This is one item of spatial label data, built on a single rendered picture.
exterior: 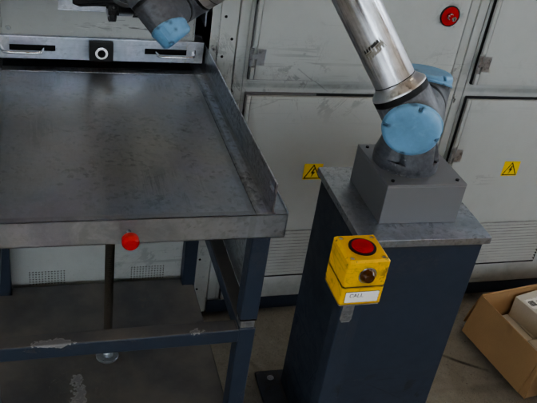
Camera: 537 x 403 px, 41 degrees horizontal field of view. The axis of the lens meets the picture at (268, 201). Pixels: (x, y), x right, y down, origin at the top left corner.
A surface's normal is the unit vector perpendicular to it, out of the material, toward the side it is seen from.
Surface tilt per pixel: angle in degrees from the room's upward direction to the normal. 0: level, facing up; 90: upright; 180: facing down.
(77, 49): 90
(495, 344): 77
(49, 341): 0
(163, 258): 90
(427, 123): 95
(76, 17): 90
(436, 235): 0
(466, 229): 0
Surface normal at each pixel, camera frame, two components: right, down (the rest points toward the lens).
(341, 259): -0.96, 0.03
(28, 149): 0.14, -0.84
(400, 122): -0.22, 0.58
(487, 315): -0.84, -0.12
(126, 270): 0.26, 0.54
